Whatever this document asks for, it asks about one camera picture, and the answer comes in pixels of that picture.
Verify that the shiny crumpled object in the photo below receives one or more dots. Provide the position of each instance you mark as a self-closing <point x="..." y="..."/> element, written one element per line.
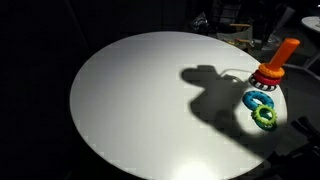
<point x="200" y="22"/>

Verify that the orange stacking peg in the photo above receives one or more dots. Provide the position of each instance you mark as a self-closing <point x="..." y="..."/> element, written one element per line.
<point x="283" y="53"/>

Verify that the wooden frame furniture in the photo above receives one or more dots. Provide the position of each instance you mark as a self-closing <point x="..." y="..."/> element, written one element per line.
<point x="243" y="40"/>

